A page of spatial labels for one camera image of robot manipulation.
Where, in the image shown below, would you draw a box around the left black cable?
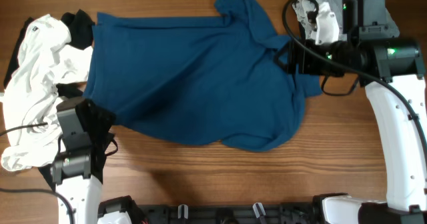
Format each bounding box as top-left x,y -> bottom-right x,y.
0,122 -> 76,224

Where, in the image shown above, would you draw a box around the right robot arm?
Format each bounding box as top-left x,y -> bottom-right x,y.
280,0 -> 426,223

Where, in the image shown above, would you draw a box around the black garment left pile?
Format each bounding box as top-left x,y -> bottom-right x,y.
3,9 -> 97,188

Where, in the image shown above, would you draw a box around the blue polo shirt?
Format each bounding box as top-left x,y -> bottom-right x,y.
84,0 -> 322,151

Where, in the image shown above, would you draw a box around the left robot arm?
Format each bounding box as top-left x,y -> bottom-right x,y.
51,97 -> 133,224

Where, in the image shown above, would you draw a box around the folded light blue jeans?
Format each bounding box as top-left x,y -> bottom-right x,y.
292,0 -> 349,41

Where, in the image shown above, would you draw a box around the white shirt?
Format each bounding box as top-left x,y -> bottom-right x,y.
0,13 -> 94,172

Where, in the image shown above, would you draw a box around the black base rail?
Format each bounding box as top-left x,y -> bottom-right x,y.
133,202 -> 368,224

